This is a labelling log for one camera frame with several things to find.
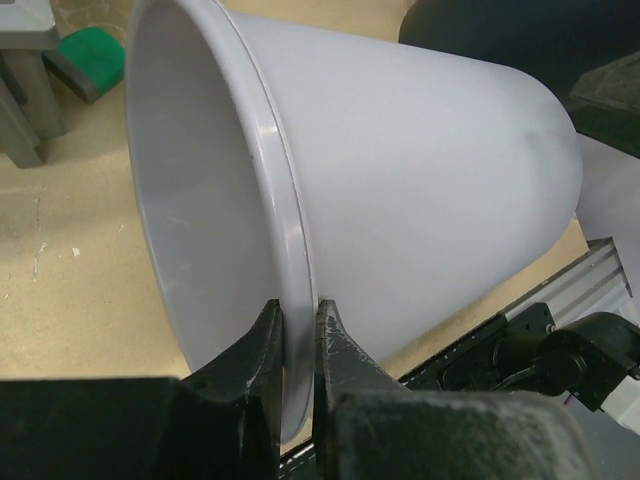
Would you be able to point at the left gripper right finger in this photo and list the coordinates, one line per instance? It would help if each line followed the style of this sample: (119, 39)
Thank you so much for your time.
(366, 425)

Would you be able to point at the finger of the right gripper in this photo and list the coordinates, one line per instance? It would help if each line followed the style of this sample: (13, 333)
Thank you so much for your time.
(605, 104)

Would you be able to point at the grey plastic crate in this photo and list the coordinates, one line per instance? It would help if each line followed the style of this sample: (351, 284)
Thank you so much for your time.
(30, 112)

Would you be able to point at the dark blue round bin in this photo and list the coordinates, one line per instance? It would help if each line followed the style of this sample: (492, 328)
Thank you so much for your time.
(570, 34)

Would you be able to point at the green small block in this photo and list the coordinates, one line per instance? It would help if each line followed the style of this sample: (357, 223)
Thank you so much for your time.
(89, 61)

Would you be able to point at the light grey round bin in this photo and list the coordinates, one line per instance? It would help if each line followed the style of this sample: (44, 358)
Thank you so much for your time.
(277, 160)

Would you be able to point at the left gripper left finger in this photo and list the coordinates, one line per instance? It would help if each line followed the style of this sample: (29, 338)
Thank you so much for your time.
(221, 422)

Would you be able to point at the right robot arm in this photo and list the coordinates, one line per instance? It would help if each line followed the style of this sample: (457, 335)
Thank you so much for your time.
(575, 333)

